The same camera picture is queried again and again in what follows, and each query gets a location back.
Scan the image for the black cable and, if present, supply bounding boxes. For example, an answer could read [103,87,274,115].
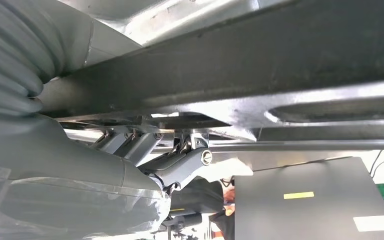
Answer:
[369,149,384,179]

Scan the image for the grey laptop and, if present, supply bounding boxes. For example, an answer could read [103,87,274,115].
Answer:
[234,156,384,240]

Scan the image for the grey stamped sheet metal panel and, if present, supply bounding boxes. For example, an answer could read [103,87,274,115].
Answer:
[59,0,279,46]

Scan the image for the white paper sheet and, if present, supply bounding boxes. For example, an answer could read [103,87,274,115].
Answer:
[195,158,255,184]

